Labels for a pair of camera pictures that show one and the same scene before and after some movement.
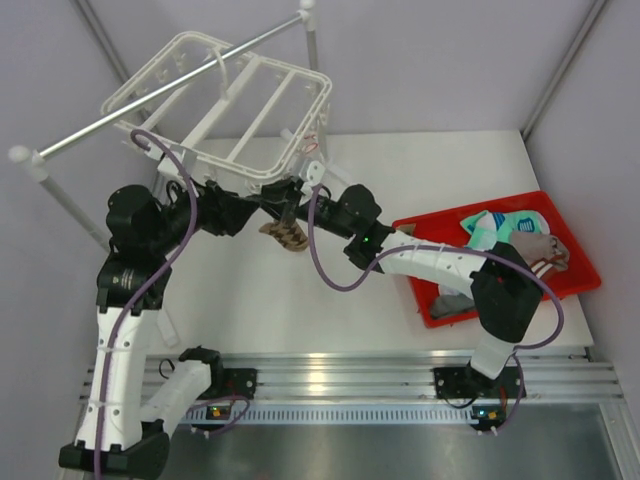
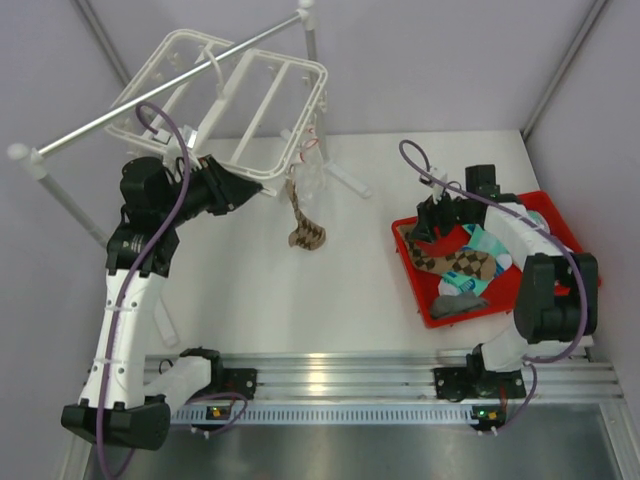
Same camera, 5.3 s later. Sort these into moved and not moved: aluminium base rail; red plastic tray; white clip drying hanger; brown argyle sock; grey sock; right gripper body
Moved: brown argyle sock; right gripper body
Not moved: aluminium base rail; grey sock; red plastic tray; white clip drying hanger
